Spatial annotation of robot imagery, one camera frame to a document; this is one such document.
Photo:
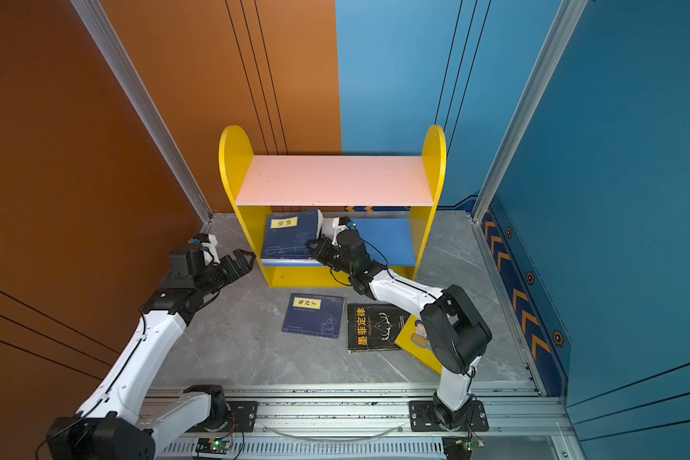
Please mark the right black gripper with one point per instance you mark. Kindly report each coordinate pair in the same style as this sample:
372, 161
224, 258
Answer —
325, 245

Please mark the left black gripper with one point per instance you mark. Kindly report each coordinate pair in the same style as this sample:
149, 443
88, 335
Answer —
240, 262

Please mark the dark blue book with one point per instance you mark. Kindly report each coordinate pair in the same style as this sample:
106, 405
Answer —
286, 237
314, 315

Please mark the black book yellow title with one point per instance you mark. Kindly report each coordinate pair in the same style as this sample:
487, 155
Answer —
374, 327

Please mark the yellow cartoon cover book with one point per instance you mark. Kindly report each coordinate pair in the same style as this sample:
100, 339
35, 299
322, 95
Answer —
413, 339

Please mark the white book with dark bars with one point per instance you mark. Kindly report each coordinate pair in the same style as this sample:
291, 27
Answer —
291, 263

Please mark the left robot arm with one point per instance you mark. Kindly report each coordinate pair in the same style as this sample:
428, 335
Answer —
108, 425

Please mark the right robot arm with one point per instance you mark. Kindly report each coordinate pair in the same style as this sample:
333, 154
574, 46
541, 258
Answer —
457, 333

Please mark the yellow pink blue bookshelf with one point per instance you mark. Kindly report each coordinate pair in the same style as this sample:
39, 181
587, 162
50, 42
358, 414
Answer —
401, 192

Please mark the left green circuit board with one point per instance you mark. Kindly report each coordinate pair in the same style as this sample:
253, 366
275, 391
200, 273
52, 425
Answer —
213, 446

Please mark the green circuit board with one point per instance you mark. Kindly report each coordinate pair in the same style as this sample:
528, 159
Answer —
213, 446
461, 448

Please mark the right green circuit board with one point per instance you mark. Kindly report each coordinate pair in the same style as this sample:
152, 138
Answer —
461, 448

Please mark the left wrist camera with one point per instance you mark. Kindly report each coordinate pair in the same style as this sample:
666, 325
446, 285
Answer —
209, 247

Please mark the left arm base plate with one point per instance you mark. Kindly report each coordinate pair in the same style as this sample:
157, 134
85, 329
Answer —
240, 416

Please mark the aluminium front rail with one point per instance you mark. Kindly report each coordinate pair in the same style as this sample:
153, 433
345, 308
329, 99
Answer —
371, 421

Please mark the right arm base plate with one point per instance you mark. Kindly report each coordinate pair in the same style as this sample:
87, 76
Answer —
427, 416

